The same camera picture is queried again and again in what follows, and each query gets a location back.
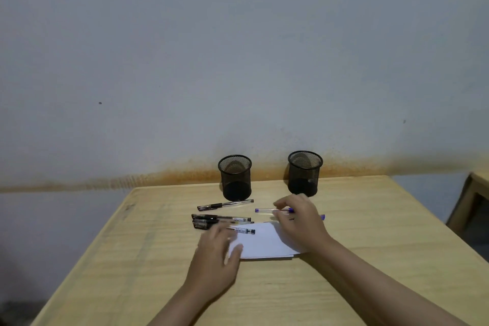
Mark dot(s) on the person's right forearm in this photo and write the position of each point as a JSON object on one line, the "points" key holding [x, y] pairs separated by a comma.
{"points": [[374, 291]]}

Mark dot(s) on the black mesh pen holder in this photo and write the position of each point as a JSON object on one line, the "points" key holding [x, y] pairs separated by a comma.
{"points": [[236, 180], [304, 175]]}

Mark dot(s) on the clear black pen with label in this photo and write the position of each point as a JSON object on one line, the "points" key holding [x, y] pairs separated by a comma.
{"points": [[244, 230]]}

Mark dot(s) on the wooden furniture frame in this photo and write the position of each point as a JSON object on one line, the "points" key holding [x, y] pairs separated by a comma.
{"points": [[468, 207]]}

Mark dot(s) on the person's left thumb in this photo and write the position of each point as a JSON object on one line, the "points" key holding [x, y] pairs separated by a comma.
{"points": [[237, 253]]}

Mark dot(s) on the black gel pen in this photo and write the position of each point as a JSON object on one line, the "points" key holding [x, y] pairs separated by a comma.
{"points": [[201, 224], [214, 217], [217, 206]]}

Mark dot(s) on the blue gel pen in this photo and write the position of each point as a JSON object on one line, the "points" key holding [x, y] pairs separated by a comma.
{"points": [[323, 217], [264, 210]]}

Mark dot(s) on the person's left hand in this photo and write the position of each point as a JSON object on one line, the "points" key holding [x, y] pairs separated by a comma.
{"points": [[212, 268]]}

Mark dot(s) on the person's left forearm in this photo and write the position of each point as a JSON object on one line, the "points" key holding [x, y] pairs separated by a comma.
{"points": [[179, 308]]}

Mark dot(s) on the person's right thumb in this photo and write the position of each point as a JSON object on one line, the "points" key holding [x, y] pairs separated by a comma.
{"points": [[281, 217]]}

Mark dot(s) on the person's right hand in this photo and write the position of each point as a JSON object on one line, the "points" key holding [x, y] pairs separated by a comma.
{"points": [[305, 224]]}

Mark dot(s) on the white paper sheet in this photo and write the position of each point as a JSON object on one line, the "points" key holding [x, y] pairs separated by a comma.
{"points": [[263, 241]]}

